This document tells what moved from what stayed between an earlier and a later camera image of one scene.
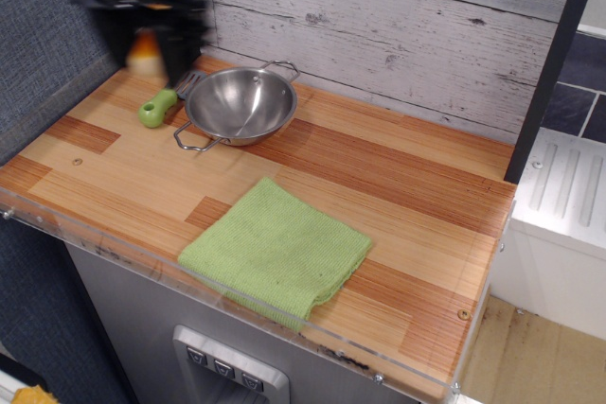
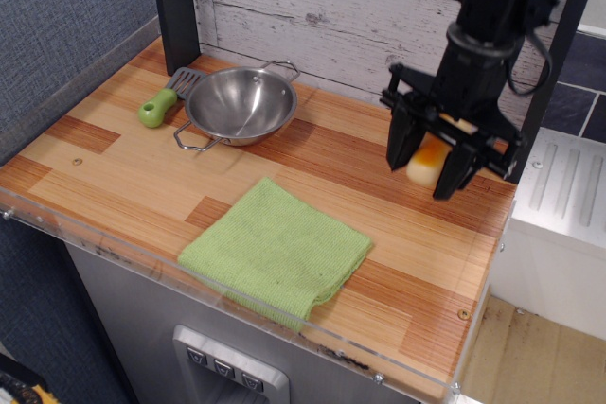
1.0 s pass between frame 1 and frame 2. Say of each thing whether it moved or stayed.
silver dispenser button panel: stayed
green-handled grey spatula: stayed
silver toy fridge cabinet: stayed
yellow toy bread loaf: moved
